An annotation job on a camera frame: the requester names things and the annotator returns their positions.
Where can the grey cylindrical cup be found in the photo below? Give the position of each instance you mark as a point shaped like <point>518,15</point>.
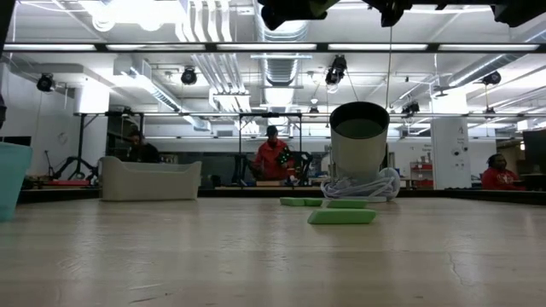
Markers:
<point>358,149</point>

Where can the black aluminium table frame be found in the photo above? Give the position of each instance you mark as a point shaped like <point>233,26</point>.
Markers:
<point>469,196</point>

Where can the black horizontal rig crossbar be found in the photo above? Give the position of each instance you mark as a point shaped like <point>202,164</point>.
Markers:
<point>170,47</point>

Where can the black ceiling spotlight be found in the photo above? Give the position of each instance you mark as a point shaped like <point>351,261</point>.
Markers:
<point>189,76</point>
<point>45,82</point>
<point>336,70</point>
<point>410,108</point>
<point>491,78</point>

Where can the white translucent plastic bin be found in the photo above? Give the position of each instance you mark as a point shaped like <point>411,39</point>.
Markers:
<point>149,183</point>

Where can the black wall screen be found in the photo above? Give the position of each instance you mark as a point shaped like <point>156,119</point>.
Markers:
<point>15,141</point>

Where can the black background workstation frame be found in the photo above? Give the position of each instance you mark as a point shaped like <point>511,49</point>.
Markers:
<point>80,145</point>

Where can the red flat mat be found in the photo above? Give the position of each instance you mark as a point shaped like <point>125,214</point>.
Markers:
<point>68,183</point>

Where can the black background monitor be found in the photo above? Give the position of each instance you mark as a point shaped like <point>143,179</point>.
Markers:
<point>535,151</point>

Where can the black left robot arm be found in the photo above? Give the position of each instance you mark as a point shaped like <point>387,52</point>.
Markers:
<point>3,17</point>

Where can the red shelf cart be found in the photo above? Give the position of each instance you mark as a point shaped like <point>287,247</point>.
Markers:
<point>422,183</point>

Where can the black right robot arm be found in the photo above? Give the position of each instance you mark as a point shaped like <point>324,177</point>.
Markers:
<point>520,10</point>

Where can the person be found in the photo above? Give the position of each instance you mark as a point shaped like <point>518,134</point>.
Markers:
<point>268,160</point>
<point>499,179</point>
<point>147,153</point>

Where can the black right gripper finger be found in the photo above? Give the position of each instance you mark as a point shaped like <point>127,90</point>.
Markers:
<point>281,10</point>

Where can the teal plastic cup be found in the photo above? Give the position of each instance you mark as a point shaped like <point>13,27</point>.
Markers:
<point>13,183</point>

